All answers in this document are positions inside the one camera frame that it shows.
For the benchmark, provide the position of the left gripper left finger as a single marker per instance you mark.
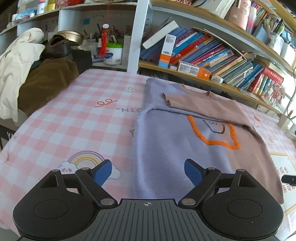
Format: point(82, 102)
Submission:
point(91, 181)

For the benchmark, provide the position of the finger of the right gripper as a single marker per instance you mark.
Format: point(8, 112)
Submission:
point(288, 179)

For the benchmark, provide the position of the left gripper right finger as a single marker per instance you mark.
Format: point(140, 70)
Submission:
point(204, 181)

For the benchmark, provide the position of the purple and pink sweater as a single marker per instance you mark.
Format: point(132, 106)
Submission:
point(176, 124)

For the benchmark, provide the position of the pink cartoon table mat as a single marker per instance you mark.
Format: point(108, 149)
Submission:
point(94, 120)

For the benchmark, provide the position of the beige pen holder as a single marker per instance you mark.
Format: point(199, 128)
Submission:
point(284, 121)

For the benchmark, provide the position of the candy bouquet ornament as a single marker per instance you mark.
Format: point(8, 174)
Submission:
point(273, 93)

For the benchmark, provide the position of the white charger block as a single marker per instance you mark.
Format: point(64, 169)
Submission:
point(217, 79)

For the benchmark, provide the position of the lying white orange box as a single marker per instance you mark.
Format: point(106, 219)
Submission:
point(193, 70)

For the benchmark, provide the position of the brown garment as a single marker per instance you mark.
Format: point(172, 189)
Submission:
point(45, 82)

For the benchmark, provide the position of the red dictionary books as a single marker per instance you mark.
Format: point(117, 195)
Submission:
point(264, 80)

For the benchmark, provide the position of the white tub green lid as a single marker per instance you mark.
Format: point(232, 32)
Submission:
point(113, 55)

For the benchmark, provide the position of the upright white orange box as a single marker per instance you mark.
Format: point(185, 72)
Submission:
point(166, 52)

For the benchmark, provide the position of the row of colourful books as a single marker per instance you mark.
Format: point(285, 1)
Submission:
point(206, 50)

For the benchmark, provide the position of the black leather shoe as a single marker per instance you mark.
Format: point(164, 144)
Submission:
point(58, 47)

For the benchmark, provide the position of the wooden bookshelf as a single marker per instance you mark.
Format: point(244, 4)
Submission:
point(133, 22)

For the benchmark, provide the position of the cream white garment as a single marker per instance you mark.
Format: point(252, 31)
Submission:
point(16, 62)

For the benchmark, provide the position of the brass bowl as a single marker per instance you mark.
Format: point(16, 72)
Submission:
point(74, 37)

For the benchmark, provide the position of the white leaning book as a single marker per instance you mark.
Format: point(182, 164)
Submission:
point(160, 34)

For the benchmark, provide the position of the red tassel ornament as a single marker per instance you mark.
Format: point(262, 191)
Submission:
point(102, 51)

